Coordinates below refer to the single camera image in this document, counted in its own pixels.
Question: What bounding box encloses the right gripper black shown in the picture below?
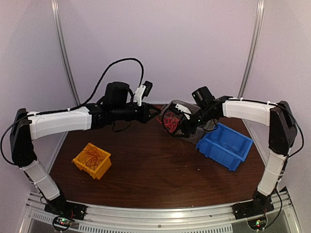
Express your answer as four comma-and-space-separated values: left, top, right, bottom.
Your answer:
172, 107, 216, 138

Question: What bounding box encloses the blue cable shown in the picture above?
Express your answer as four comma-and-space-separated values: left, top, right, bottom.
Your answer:
220, 143, 238, 152

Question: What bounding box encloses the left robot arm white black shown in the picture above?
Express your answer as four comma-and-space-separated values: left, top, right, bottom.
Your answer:
10, 81, 160, 216

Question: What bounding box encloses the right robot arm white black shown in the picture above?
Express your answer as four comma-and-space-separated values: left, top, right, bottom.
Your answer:
169, 86, 300, 215

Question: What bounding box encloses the clear grey plastic container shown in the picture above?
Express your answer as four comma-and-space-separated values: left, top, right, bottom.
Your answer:
160, 100, 219, 141

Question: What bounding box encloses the blue plastic bin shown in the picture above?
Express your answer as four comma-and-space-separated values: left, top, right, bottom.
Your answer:
196, 123, 253, 171

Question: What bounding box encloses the yellow plastic bin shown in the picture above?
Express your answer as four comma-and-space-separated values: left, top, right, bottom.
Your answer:
72, 143, 112, 180

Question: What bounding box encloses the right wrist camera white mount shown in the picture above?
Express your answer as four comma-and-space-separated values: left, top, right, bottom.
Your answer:
172, 103, 192, 120

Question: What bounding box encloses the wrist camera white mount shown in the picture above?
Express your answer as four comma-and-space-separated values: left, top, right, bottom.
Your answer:
172, 103, 192, 120
133, 81, 153, 106

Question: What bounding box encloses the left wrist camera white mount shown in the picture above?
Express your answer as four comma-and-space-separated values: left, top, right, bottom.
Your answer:
133, 81, 153, 106

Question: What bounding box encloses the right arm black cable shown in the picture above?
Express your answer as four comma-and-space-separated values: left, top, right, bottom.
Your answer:
162, 103, 219, 138

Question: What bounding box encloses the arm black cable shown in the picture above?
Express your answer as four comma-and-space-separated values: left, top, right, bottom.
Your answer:
48, 57, 144, 114
162, 103, 219, 138

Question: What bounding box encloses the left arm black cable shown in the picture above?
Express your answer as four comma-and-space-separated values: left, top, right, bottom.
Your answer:
48, 57, 144, 114

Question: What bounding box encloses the aluminium front rail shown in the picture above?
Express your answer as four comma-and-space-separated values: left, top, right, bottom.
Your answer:
24, 191, 297, 233

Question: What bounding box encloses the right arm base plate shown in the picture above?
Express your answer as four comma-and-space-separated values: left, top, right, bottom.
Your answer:
232, 200, 275, 220

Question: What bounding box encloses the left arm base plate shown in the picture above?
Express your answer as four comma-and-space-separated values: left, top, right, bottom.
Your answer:
44, 200, 86, 220

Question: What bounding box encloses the right aluminium corner post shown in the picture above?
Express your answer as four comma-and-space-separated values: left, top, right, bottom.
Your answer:
238, 0, 265, 98

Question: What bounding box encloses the aluminium corner post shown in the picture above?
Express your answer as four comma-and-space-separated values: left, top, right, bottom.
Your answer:
238, 0, 265, 98
51, 0, 80, 106

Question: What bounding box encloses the left aluminium corner post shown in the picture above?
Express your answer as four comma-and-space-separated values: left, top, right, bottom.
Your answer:
51, 0, 80, 106

